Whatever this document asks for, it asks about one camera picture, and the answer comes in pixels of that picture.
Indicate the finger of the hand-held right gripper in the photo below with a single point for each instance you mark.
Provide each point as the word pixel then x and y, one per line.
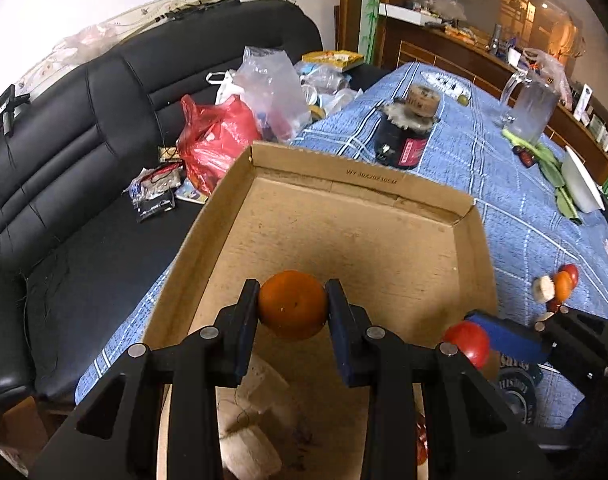
pixel 509 337

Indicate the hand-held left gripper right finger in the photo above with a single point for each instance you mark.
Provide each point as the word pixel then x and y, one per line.
pixel 338 332

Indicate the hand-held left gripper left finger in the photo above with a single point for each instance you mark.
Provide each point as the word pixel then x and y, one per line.
pixel 246 332

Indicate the red tomato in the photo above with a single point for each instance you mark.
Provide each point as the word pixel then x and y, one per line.
pixel 574 275
pixel 469 342

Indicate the orange mandarin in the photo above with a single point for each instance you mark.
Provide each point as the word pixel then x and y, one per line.
pixel 294 305
pixel 564 285

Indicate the large white yam piece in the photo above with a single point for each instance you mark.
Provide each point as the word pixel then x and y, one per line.
pixel 269 390

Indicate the shallow cardboard box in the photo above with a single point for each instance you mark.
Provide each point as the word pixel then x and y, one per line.
pixel 334 240

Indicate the wrinkled red date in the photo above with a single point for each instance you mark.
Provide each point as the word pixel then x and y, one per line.
pixel 422 442

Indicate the small dark red date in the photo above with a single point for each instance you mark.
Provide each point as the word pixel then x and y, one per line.
pixel 554 306

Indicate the small white yam piece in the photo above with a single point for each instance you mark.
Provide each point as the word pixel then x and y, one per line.
pixel 544 289

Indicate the printed leaflet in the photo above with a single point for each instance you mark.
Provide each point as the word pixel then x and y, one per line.
pixel 192 192

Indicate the black packet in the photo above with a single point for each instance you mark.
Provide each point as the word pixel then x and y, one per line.
pixel 153 207

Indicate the white bowl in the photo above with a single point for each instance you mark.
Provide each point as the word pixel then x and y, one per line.
pixel 581 180

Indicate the green leafy vegetable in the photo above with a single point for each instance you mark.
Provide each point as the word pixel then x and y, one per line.
pixel 549 162

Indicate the red plastic bag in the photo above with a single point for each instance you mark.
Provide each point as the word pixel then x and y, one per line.
pixel 213 140

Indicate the dark jar with cork lid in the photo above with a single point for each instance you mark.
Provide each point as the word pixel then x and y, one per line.
pixel 404 145

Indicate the clear glass pitcher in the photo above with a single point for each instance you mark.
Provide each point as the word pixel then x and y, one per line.
pixel 534 110

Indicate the black leather sofa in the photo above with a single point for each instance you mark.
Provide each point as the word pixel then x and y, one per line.
pixel 83 160

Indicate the small green fruit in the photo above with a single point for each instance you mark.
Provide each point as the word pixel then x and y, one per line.
pixel 463 100

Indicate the white plastic bag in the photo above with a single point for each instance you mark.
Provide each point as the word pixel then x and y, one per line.
pixel 226 90

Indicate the brown carton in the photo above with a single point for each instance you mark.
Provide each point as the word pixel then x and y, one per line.
pixel 18 422

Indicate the crumpled clear plastic wrap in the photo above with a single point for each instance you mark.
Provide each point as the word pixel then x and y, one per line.
pixel 329 87

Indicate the white standing card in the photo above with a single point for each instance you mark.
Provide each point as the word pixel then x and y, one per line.
pixel 584 97

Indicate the clear plastic bag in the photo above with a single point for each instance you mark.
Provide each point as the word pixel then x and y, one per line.
pixel 269 80

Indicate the translucent plastic bag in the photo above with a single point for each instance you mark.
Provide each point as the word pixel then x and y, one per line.
pixel 554 70

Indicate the yellow packet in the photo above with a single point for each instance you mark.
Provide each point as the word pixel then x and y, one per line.
pixel 334 58

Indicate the wooden cabinet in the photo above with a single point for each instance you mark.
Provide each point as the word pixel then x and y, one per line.
pixel 419 50

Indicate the flat white box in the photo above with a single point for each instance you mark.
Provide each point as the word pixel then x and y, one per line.
pixel 404 12

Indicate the black clip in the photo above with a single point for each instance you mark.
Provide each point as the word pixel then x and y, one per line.
pixel 6 105

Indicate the translucent plastic sheet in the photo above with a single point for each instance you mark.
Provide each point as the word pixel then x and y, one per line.
pixel 91 37

